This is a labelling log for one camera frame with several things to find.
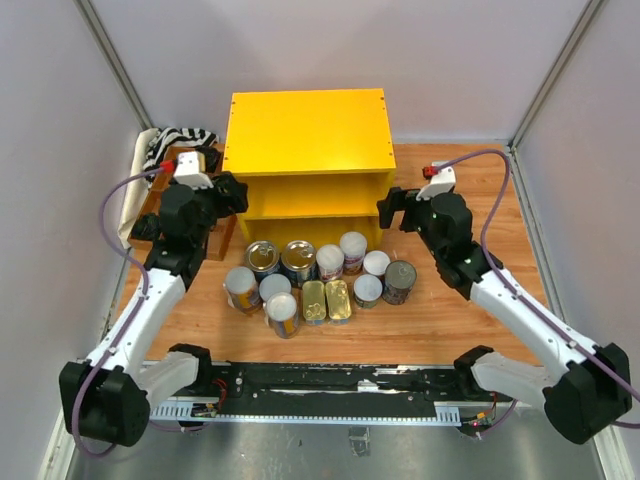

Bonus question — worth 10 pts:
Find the rolled dark belt bottom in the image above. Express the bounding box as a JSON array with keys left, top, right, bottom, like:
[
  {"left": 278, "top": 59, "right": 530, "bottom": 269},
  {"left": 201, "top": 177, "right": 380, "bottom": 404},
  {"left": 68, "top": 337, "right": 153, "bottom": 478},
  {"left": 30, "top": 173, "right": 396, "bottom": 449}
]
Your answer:
[{"left": 130, "top": 213, "right": 161, "bottom": 242}]

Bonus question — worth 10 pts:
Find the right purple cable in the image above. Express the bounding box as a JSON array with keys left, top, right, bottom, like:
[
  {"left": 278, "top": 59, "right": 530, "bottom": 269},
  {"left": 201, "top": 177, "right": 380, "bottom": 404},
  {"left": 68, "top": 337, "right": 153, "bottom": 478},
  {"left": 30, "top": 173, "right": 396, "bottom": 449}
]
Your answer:
[{"left": 439, "top": 148, "right": 640, "bottom": 431}]

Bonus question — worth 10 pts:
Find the gold rectangular tin left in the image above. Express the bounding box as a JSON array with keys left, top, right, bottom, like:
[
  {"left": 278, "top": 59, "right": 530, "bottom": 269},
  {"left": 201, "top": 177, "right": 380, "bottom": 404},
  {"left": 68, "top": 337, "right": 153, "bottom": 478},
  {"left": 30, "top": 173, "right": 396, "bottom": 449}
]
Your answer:
[{"left": 302, "top": 280, "right": 327, "bottom": 326}]

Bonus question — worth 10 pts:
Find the wooden divided tray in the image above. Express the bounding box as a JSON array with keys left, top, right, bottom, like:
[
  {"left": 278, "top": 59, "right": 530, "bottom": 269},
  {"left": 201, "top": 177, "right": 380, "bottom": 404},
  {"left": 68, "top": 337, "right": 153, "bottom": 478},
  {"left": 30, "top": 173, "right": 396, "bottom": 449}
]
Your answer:
[{"left": 129, "top": 146, "right": 236, "bottom": 261}]

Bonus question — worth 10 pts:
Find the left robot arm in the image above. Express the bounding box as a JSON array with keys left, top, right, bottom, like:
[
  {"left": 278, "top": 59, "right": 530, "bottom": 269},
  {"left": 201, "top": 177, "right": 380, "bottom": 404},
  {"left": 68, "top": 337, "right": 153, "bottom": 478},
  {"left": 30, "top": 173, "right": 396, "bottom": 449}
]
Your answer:
[{"left": 59, "top": 172, "right": 248, "bottom": 452}]

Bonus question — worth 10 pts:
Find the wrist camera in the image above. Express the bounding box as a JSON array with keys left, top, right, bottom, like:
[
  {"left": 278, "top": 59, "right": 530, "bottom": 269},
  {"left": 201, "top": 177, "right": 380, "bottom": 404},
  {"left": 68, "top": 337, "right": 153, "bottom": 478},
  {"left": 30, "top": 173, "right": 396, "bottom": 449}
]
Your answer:
[
  {"left": 417, "top": 162, "right": 456, "bottom": 201},
  {"left": 160, "top": 151, "right": 213, "bottom": 190}
]

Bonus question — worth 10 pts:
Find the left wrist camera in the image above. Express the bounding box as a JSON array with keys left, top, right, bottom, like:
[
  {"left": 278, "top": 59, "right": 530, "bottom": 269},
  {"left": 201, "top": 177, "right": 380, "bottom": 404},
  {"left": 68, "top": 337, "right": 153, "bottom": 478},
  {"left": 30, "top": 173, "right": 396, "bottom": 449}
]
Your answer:
[{"left": 160, "top": 151, "right": 213, "bottom": 190}]

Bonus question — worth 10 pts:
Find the purple cable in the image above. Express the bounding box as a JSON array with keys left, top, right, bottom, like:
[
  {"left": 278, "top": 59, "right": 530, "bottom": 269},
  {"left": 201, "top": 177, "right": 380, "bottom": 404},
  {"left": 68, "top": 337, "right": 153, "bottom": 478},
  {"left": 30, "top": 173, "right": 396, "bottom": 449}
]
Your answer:
[
  {"left": 439, "top": 148, "right": 640, "bottom": 431},
  {"left": 69, "top": 169, "right": 169, "bottom": 457}
]

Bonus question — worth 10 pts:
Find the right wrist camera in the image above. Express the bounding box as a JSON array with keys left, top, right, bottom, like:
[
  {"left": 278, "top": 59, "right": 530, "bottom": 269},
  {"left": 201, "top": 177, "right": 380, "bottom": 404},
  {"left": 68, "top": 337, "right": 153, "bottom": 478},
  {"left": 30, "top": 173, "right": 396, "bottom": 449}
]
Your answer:
[{"left": 417, "top": 162, "right": 456, "bottom": 201}]

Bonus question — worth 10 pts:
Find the yellow shelf cabinet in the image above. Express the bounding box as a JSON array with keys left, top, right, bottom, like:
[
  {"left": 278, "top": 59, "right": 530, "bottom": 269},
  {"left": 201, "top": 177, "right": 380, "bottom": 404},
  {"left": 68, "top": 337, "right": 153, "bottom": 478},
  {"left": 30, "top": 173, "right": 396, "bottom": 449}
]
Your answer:
[{"left": 223, "top": 88, "right": 396, "bottom": 248}]

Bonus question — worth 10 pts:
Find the red white can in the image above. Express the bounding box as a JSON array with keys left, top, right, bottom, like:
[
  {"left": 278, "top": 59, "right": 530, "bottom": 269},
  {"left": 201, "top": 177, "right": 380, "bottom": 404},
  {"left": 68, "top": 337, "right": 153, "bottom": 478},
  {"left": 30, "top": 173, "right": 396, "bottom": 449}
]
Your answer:
[
  {"left": 339, "top": 231, "right": 368, "bottom": 275},
  {"left": 316, "top": 244, "right": 344, "bottom": 282}
]

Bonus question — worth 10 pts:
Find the gold rectangular tin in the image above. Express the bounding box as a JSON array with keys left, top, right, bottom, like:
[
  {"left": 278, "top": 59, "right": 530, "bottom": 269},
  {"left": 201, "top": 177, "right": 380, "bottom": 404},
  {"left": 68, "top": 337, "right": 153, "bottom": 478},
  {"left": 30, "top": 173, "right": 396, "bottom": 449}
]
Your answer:
[
  {"left": 302, "top": 280, "right": 327, "bottom": 326},
  {"left": 325, "top": 279, "right": 352, "bottom": 325}
]

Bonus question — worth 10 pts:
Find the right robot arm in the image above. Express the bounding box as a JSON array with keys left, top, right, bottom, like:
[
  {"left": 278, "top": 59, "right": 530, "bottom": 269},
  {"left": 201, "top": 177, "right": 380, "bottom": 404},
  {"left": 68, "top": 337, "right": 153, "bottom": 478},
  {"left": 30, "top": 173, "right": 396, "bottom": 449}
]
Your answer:
[{"left": 377, "top": 187, "right": 634, "bottom": 444}]

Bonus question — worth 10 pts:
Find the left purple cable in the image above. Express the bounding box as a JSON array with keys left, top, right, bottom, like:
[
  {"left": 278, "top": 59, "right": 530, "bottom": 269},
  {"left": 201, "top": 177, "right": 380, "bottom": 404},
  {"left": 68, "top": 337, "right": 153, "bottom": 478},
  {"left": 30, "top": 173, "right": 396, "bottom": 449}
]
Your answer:
[{"left": 69, "top": 169, "right": 169, "bottom": 457}]

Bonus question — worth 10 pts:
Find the blue yellow can white lid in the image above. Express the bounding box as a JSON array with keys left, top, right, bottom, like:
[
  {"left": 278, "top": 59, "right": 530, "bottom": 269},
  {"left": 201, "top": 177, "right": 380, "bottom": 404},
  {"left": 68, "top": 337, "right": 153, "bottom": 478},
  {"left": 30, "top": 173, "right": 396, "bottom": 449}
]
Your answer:
[{"left": 265, "top": 292, "right": 300, "bottom": 339}]

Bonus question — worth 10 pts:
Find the striped cloth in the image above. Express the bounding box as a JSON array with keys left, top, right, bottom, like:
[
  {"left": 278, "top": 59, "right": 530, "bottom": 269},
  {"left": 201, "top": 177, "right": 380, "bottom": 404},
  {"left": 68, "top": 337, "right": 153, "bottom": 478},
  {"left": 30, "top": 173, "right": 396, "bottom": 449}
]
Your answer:
[{"left": 142, "top": 127, "right": 219, "bottom": 171}]

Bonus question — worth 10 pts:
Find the gold rectangular tin right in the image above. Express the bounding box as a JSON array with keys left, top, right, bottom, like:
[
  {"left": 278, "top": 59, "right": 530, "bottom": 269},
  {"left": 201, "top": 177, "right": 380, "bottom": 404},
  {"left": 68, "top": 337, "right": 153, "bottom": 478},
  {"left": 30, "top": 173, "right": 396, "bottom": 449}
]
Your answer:
[{"left": 325, "top": 279, "right": 352, "bottom": 325}]

